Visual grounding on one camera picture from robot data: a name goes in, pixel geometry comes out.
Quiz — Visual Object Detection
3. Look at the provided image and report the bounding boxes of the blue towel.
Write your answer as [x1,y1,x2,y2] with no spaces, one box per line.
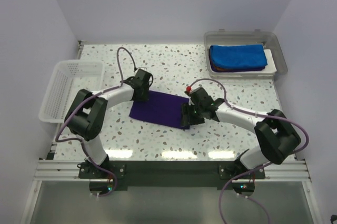
[209,45,267,70]

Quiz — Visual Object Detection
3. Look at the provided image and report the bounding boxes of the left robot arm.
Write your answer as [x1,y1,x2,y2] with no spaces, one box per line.
[64,69,153,179]

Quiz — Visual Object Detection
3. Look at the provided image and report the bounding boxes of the white folded towel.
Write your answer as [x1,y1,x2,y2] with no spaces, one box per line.
[207,49,277,77]

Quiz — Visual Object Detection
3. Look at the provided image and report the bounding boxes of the clear plastic bin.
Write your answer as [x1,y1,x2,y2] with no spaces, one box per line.
[204,29,288,79]

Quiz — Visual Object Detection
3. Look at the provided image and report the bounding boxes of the aluminium rail frame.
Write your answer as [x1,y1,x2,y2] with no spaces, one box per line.
[33,40,313,182]

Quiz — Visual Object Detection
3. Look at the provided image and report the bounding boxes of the purple towel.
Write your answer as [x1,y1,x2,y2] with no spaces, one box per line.
[129,91,190,129]
[209,47,267,72]

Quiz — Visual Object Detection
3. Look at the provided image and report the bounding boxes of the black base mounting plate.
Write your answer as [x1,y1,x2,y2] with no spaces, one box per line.
[78,160,266,192]

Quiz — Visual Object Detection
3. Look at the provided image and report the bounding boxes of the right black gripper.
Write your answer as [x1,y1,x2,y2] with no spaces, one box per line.
[180,102,205,127]

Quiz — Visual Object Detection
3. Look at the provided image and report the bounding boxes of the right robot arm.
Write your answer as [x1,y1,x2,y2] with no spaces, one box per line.
[181,86,301,178]

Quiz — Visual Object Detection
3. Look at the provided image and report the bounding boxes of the white plastic laundry basket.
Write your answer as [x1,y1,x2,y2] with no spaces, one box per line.
[38,59,105,124]

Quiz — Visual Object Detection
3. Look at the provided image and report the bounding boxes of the brown towel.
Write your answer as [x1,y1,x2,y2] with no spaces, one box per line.
[210,62,225,73]

